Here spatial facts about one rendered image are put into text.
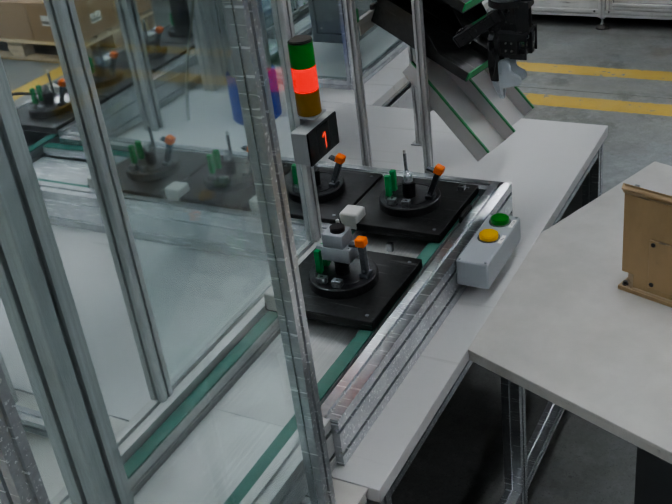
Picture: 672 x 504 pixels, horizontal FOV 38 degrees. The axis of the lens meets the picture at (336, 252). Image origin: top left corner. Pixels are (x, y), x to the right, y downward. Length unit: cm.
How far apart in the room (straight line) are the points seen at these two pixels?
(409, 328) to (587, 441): 127
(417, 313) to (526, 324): 25
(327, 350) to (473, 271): 36
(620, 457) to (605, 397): 117
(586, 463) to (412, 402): 121
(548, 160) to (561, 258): 49
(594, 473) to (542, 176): 89
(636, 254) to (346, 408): 71
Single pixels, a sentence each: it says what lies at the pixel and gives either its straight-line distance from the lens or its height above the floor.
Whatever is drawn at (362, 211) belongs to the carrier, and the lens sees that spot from 219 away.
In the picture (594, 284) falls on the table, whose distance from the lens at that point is 213.
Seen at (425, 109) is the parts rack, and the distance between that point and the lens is 234.
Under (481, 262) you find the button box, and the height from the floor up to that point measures 96.
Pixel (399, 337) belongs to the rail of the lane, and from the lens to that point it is 181.
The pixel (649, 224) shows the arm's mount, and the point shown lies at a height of 103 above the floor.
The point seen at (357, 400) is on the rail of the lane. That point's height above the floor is 95.
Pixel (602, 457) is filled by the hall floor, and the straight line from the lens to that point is 298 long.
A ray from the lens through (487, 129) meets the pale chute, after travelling 244.
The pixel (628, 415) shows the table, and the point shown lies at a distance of 179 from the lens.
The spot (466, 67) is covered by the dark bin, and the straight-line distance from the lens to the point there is 233.
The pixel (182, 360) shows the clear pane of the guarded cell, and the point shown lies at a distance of 118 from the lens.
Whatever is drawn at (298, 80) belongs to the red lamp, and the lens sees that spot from 197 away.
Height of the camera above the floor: 201
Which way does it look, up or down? 30 degrees down
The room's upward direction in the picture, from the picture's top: 8 degrees counter-clockwise
